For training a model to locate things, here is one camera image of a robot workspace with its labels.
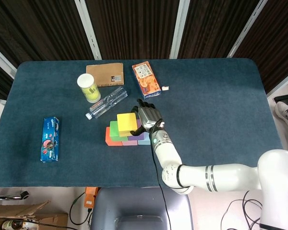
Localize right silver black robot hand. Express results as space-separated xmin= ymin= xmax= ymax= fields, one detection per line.
xmin=130 ymin=98 xmax=165 ymax=136

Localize purple foam cube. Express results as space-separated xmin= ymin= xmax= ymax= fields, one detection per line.
xmin=127 ymin=118 xmax=146 ymax=141

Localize yellow foam cube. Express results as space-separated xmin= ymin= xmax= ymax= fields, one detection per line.
xmin=116 ymin=113 xmax=138 ymax=138

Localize light blue foam cube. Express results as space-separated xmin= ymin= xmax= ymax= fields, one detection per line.
xmin=137 ymin=131 xmax=151 ymax=146

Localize green foam cube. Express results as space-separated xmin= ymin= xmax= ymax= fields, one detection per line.
xmin=109 ymin=120 xmax=129 ymax=142

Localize orange foam cube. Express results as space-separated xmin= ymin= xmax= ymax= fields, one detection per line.
xmin=105 ymin=126 xmax=123 ymax=147

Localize orange blue cracker box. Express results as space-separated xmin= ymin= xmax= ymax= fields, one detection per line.
xmin=132 ymin=60 xmax=162 ymax=100

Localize clear plastic water bottle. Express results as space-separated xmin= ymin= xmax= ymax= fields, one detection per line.
xmin=85 ymin=86 xmax=129 ymax=120

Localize yellow tennis ball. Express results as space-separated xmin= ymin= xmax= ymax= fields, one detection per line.
xmin=80 ymin=83 xmax=98 ymax=96
xmin=85 ymin=92 xmax=101 ymax=103

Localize brown cardboard packet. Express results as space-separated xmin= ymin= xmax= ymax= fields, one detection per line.
xmin=86 ymin=62 xmax=124 ymax=87

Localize teal table cloth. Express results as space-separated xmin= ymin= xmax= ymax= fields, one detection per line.
xmin=0 ymin=57 xmax=288 ymax=188

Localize clear tennis ball tube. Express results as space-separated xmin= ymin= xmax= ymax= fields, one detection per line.
xmin=77 ymin=73 xmax=102 ymax=104

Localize orange power strip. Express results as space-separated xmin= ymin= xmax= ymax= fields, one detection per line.
xmin=84 ymin=186 xmax=99 ymax=208

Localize blue Oreo cookie box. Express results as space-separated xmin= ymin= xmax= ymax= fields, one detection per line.
xmin=40 ymin=116 xmax=60 ymax=164

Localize white sneaker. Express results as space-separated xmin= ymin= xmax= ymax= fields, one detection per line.
xmin=276 ymin=100 xmax=288 ymax=130

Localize black flat base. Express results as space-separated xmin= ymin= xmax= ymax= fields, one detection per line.
xmin=273 ymin=93 xmax=288 ymax=104

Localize brown cardboard box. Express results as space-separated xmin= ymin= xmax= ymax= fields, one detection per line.
xmin=0 ymin=201 xmax=69 ymax=230

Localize chrome tube with black cap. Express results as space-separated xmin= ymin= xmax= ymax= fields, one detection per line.
xmin=0 ymin=191 xmax=30 ymax=201

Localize glass bottle with label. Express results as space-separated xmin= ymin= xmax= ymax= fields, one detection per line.
xmin=1 ymin=219 xmax=39 ymax=230

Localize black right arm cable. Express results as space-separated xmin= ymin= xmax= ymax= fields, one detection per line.
xmin=148 ymin=121 xmax=171 ymax=230

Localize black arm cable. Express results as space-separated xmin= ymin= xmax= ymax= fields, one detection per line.
xmin=0 ymin=216 xmax=72 ymax=230
xmin=148 ymin=121 xmax=171 ymax=230

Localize white metal frame post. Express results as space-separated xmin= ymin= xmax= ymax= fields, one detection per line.
xmin=169 ymin=0 xmax=192 ymax=59
xmin=0 ymin=42 xmax=17 ymax=77
xmin=227 ymin=0 xmax=267 ymax=58
xmin=74 ymin=0 xmax=102 ymax=60

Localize black looped floor cable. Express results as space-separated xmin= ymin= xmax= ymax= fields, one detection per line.
xmin=69 ymin=191 xmax=93 ymax=226

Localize tangled black floor cables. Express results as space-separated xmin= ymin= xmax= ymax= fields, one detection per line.
xmin=220 ymin=190 xmax=264 ymax=230

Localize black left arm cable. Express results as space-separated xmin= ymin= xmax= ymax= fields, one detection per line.
xmin=0 ymin=216 xmax=72 ymax=230

